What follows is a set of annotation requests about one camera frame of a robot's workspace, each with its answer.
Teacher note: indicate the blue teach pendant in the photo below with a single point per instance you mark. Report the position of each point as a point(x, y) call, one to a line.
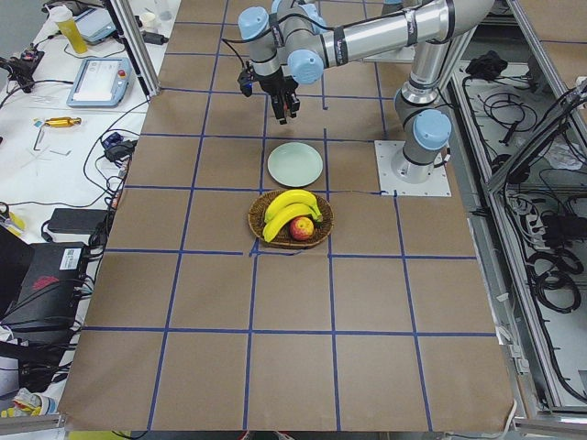
point(95, 25)
point(100, 82)

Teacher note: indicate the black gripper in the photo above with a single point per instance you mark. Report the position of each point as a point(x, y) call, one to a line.
point(275, 85)

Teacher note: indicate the yellow banana bunch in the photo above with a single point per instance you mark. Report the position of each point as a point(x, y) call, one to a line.
point(287, 206)

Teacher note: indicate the black power adapter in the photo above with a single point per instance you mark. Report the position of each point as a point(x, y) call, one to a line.
point(75, 221)

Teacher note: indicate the brown wicker basket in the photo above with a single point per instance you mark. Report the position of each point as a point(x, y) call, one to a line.
point(283, 239)

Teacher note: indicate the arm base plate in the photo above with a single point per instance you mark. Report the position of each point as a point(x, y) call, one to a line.
point(438, 183)
point(402, 55)

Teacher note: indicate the black computer box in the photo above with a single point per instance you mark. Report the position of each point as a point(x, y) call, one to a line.
point(48, 296)

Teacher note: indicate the blue teach pendant near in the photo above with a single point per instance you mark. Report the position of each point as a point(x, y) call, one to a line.
point(100, 82)

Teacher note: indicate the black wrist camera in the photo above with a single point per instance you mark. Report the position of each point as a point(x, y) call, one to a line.
point(246, 79)

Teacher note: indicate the red yellow apple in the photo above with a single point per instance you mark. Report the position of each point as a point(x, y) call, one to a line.
point(301, 228)

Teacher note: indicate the light green plate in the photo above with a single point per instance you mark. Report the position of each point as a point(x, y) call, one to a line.
point(295, 164)

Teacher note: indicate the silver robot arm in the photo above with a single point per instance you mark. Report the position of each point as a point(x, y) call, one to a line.
point(290, 45)

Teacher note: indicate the white paper cup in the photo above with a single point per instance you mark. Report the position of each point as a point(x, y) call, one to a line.
point(149, 21)

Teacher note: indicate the yellow liquid bottle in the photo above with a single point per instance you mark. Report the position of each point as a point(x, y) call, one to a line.
point(63, 18)

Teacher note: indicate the blue teach pendant far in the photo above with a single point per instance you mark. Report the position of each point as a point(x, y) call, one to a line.
point(95, 25)

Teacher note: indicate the aluminium frame post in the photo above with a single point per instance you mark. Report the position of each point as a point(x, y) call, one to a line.
point(127, 29)

